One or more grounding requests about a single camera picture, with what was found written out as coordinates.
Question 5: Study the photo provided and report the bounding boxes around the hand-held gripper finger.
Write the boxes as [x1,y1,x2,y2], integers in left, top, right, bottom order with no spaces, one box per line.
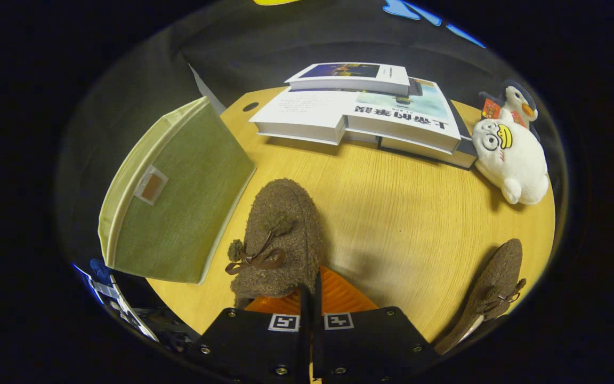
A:
[186,285,311,384]
[312,265,440,384]

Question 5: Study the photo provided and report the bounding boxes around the brown fuzzy shoe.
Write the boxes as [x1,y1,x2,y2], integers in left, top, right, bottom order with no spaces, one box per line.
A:
[434,238,527,356]
[225,178,325,310]

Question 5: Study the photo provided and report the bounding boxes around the green fabric storage box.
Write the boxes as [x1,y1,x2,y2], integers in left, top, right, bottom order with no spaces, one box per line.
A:
[98,96,257,284]

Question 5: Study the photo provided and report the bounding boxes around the blue cloth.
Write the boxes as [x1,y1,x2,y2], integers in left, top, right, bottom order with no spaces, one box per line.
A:
[90,258,114,286]

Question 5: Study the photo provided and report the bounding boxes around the white book dark picture cover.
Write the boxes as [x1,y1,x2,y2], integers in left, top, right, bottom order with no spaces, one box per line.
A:
[284,62,411,97]

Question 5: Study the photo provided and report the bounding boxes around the white seal plush toy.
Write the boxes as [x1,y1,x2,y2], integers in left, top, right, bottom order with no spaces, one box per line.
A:
[471,118,550,205]

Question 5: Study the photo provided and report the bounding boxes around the penguin plush toy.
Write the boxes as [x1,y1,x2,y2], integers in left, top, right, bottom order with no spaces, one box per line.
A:
[479,80,541,140]

